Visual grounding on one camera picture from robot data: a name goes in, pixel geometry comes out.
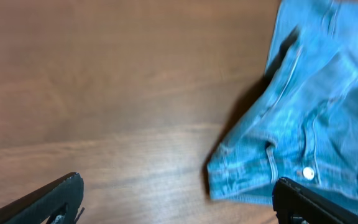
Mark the light blue denim jeans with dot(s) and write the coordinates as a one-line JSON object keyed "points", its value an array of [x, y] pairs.
{"points": [[305, 124]]}

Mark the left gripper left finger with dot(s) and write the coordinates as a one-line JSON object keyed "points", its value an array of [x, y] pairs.
{"points": [[56, 202]]}

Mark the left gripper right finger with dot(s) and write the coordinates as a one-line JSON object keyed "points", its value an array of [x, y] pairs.
{"points": [[329, 201]]}

